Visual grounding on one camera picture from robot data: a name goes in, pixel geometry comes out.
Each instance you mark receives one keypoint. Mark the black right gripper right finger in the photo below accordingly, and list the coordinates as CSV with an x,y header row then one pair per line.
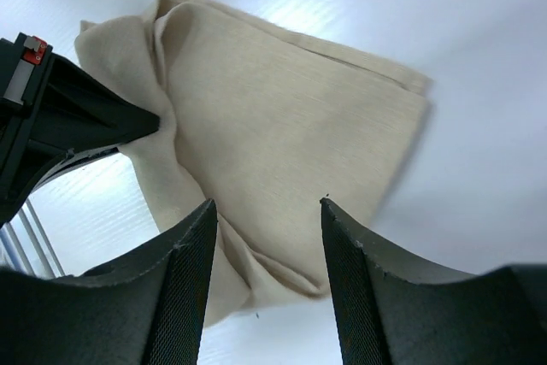
x,y
394,307

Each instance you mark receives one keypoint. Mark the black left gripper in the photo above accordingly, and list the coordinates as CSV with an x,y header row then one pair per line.
x,y
77,115

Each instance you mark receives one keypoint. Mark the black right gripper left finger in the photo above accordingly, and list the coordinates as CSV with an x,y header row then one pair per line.
x,y
144,307

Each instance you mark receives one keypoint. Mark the beige cloth napkin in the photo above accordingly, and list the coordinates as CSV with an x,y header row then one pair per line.
x,y
265,122

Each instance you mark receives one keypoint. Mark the aluminium mounting rail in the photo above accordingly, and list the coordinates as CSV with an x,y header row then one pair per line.
x,y
26,248

